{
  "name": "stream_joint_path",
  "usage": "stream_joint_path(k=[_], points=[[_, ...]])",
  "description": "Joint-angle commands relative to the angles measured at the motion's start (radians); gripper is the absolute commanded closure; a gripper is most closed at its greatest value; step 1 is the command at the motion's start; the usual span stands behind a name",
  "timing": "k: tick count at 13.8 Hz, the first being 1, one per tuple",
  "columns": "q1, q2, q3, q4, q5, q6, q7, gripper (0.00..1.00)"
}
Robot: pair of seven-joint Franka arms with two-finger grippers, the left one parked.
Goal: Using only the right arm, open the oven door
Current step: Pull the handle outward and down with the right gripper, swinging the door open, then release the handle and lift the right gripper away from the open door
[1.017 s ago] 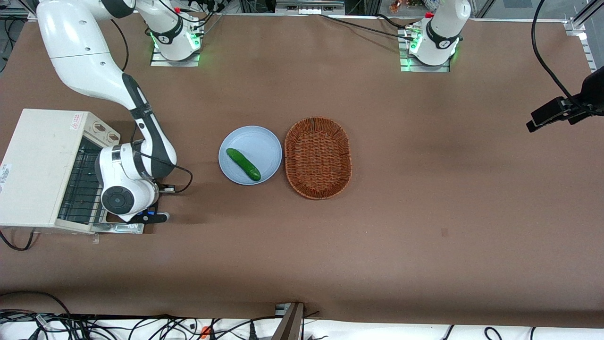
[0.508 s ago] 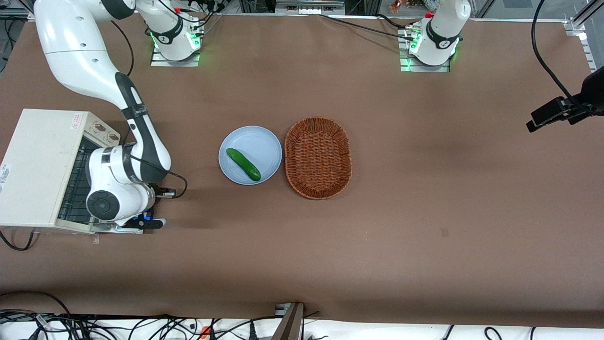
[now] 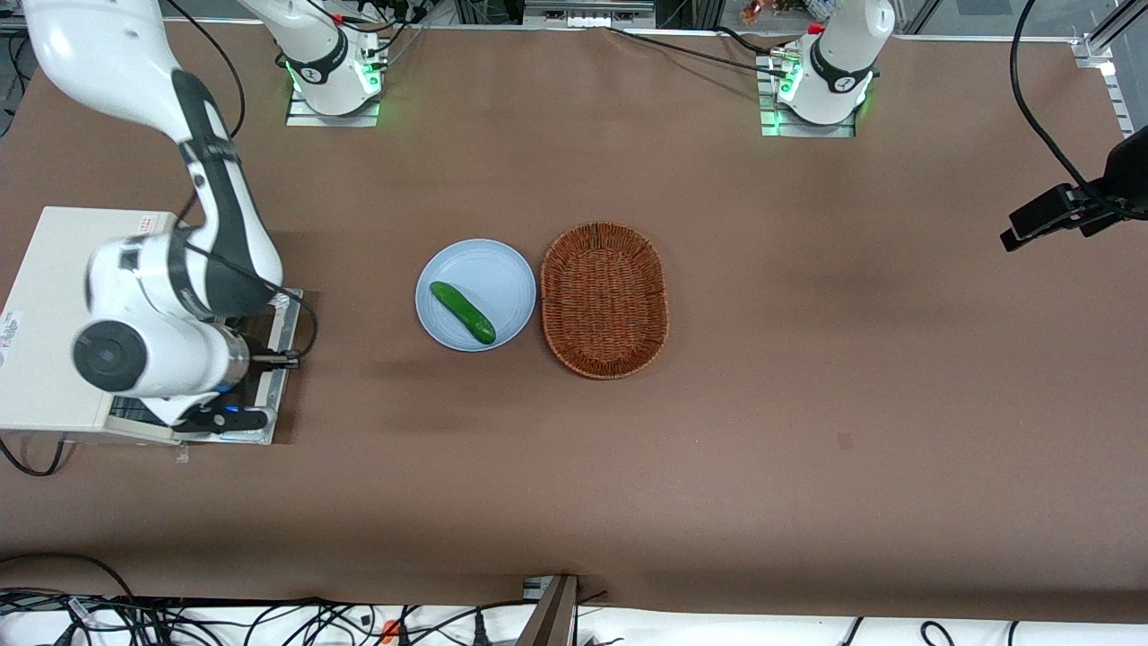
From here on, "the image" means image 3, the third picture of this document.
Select grey power strip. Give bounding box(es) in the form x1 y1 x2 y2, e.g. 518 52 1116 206
523 0 657 30

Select black left wrist camera cable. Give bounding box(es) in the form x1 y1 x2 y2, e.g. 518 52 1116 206
1010 0 1148 221

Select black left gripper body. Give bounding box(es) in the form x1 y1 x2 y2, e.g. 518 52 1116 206
1076 126 1148 225

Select black oven power cable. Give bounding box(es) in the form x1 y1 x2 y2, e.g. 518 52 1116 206
0 433 69 478

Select light blue round plate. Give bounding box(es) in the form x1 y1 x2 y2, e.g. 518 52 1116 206
415 238 537 353

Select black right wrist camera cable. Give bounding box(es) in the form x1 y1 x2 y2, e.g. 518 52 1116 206
164 0 318 371

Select white toaster oven body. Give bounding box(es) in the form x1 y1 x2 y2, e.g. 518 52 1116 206
0 206 221 447

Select aluminium frame corner bracket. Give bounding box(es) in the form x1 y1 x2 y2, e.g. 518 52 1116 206
1070 0 1148 137

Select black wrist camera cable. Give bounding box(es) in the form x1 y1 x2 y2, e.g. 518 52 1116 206
164 0 318 371
1010 0 1148 221

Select tangled black floor cables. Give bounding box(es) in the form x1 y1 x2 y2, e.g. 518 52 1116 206
0 552 539 646

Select grey camera stand post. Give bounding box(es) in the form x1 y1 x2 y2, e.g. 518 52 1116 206
516 574 580 646

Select cables at right arm base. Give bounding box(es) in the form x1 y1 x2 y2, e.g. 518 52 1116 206
354 0 436 65

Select brown table cover sheet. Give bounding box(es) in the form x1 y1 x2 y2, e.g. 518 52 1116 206
0 11 1148 624

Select green cucumber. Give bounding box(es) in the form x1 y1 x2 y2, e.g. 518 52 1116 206
429 281 497 345

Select black cable to arm base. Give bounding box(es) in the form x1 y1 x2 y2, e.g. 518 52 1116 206
713 25 781 55
587 25 790 80

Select brown wicker basket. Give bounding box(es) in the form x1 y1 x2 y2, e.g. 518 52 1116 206
540 222 670 380

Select grey oven door with handle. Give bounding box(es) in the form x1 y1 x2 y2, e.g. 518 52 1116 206
191 287 304 447

